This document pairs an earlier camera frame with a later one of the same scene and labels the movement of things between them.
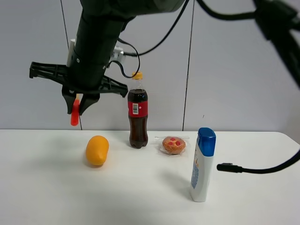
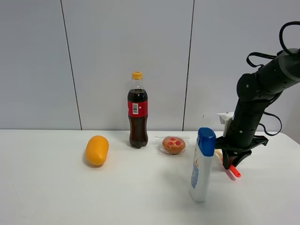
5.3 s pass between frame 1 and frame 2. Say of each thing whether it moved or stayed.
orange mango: stayed
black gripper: moved
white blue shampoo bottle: stayed
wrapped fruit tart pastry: stayed
